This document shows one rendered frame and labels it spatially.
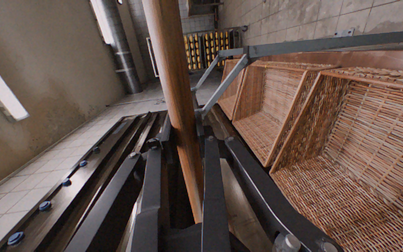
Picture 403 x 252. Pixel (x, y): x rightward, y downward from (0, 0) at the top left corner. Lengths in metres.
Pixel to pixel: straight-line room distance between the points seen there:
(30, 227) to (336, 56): 1.55
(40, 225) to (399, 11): 2.13
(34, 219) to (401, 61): 1.56
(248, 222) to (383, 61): 0.70
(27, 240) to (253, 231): 0.96
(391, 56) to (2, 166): 2.12
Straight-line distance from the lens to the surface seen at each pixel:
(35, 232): 1.07
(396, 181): 0.74
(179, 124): 0.15
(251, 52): 0.58
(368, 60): 0.73
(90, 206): 0.87
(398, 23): 1.39
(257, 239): 0.65
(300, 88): 0.68
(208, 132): 0.15
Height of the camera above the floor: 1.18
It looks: 2 degrees down
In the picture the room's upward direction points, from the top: 99 degrees counter-clockwise
